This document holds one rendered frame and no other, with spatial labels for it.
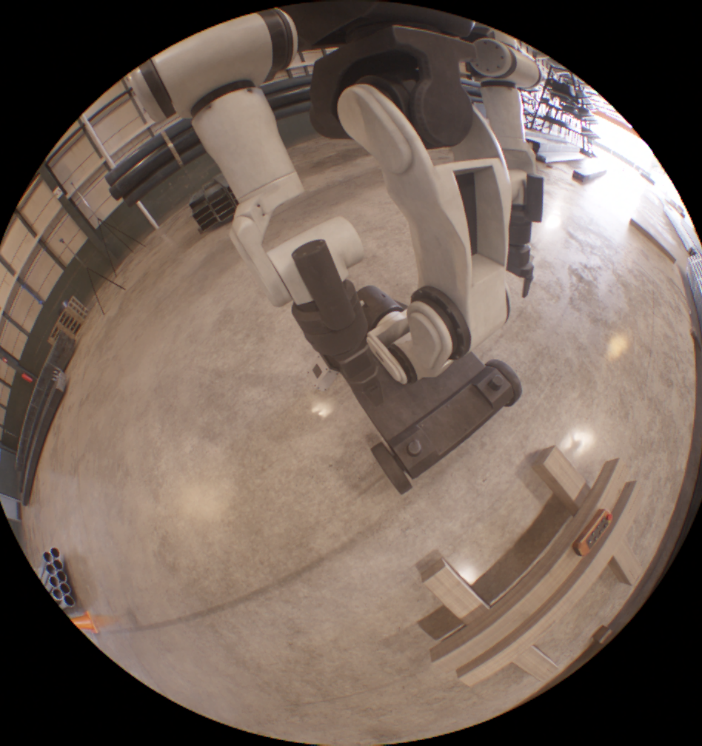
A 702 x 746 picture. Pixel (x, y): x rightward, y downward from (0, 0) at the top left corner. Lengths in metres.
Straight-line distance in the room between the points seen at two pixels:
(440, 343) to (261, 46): 0.43
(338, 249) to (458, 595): 1.00
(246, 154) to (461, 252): 0.26
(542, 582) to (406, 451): 0.70
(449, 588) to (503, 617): 0.24
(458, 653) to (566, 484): 0.72
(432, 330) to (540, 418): 0.86
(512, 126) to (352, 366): 0.51
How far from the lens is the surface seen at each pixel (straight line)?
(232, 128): 0.24
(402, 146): 0.29
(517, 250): 0.57
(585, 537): 0.99
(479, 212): 0.40
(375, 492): 0.96
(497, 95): 0.52
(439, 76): 0.34
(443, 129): 0.34
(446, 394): 0.85
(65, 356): 6.57
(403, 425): 0.80
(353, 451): 0.98
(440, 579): 0.94
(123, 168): 2.54
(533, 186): 0.52
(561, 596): 1.10
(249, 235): 0.24
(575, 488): 1.11
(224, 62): 0.25
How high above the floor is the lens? 0.95
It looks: 61 degrees down
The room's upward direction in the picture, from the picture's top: 25 degrees counter-clockwise
